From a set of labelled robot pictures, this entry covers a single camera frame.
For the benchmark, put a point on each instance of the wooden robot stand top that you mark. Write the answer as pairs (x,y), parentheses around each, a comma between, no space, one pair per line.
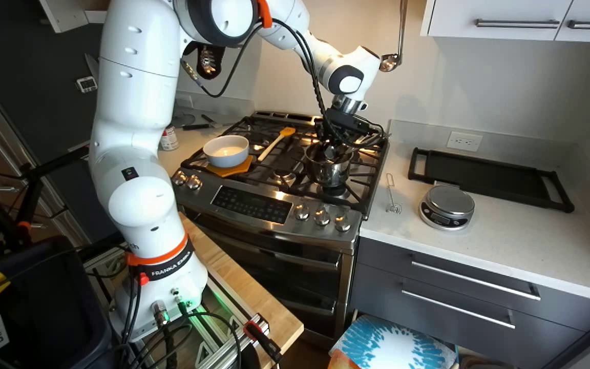
(254,293)

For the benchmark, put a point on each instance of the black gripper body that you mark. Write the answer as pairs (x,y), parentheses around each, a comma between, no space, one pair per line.
(346,115)

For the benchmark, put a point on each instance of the black tripod with orange clamps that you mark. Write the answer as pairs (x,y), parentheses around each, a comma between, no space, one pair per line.
(30,184)

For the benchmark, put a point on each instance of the black griddle tray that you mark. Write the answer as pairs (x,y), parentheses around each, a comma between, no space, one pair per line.
(491,178)

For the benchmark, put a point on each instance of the dark grey drawer front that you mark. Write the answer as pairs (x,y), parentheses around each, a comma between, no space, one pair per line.
(377,257)
(377,293)

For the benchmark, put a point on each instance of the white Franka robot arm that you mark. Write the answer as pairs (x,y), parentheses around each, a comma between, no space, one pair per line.
(138,102)

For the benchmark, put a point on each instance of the black oven mitt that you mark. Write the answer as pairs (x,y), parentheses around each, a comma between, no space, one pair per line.
(217,63)

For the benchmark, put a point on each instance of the small hanging metal utensil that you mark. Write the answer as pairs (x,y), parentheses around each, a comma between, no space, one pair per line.
(205,62)

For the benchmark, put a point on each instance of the small pale container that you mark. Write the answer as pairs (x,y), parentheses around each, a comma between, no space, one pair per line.
(169,138)

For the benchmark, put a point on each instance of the white wall switch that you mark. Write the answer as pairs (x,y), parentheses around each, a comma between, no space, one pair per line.
(87,85)

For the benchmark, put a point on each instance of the white wall cabinet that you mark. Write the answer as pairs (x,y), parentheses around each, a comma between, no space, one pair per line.
(70,13)

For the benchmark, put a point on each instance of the white ceramic bowl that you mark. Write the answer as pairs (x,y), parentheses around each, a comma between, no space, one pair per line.
(225,151)

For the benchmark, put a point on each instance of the silver stove knob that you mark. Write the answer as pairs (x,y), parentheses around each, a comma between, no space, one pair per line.
(194,183)
(322,218)
(342,221)
(301,211)
(182,178)

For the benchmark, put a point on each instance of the black storage bin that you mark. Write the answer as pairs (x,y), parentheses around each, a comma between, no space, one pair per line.
(41,308)

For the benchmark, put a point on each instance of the wooden spatula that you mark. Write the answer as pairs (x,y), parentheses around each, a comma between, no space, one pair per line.
(274,144)

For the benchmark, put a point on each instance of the blue and white box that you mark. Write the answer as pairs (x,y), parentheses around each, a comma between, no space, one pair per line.
(390,344)

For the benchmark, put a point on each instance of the stainless steel gas range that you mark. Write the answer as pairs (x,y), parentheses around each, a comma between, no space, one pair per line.
(260,206)

